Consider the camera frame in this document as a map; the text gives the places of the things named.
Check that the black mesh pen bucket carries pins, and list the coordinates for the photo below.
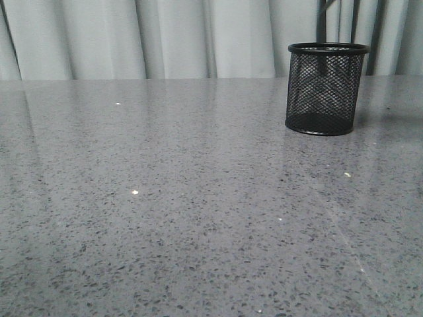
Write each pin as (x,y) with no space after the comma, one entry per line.
(323,85)

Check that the grey pleated curtain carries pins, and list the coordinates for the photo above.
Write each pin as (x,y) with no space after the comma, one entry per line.
(63,40)

